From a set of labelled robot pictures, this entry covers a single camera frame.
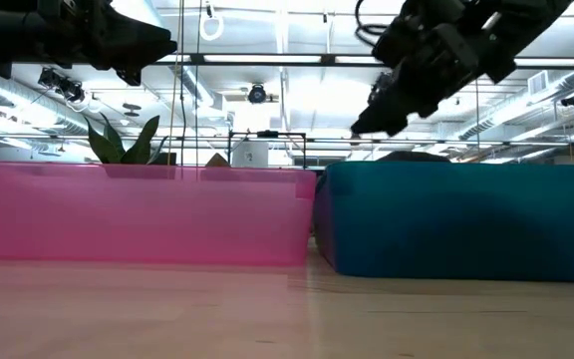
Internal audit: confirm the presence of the black background frame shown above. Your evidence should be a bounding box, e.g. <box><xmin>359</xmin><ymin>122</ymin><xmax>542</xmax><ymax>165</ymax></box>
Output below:
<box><xmin>226</xmin><ymin>130</ymin><xmax>309</xmax><ymax>171</ymax></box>

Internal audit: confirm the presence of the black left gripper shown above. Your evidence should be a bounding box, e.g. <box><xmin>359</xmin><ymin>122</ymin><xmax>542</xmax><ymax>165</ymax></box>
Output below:
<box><xmin>37</xmin><ymin>0</ymin><xmax>178</xmax><ymax>88</ymax></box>

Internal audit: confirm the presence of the black overhead camera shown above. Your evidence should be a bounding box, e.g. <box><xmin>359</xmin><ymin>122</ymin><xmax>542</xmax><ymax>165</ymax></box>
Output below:
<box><xmin>247</xmin><ymin>83</ymin><xmax>269</xmax><ymax>106</ymax></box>

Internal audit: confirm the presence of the blue plastic bin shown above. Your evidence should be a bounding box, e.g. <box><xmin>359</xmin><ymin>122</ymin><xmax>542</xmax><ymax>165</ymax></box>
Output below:
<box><xmin>313</xmin><ymin>160</ymin><xmax>574</xmax><ymax>284</ymax></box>

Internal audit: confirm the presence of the black ceiling-mounted device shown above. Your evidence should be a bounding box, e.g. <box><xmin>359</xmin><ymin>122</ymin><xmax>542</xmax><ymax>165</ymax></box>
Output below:
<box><xmin>36</xmin><ymin>66</ymin><xmax>88</xmax><ymax>105</ymax></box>

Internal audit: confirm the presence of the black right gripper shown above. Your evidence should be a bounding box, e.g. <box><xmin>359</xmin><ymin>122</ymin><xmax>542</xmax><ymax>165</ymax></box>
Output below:
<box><xmin>349</xmin><ymin>18</ymin><xmax>482</xmax><ymax>139</ymax></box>

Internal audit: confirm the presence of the red translucent plastic bin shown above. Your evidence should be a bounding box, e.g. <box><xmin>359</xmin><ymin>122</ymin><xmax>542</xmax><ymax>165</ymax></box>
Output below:
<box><xmin>0</xmin><ymin>160</ymin><xmax>318</xmax><ymax>267</ymax></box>

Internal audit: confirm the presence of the green artificial plant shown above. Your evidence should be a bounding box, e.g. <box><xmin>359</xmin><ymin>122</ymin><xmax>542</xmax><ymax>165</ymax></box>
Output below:
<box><xmin>84</xmin><ymin>113</ymin><xmax>169</xmax><ymax>166</ymax></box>

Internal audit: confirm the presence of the white box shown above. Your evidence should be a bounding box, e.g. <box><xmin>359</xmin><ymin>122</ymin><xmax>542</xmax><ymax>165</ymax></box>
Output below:
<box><xmin>231</xmin><ymin>141</ymin><xmax>270</xmax><ymax>169</ymax></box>

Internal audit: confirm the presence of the white hanging cable loop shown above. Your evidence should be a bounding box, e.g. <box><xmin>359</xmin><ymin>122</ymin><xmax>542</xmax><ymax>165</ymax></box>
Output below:
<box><xmin>198</xmin><ymin>1</ymin><xmax>225</xmax><ymax>43</ymax></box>

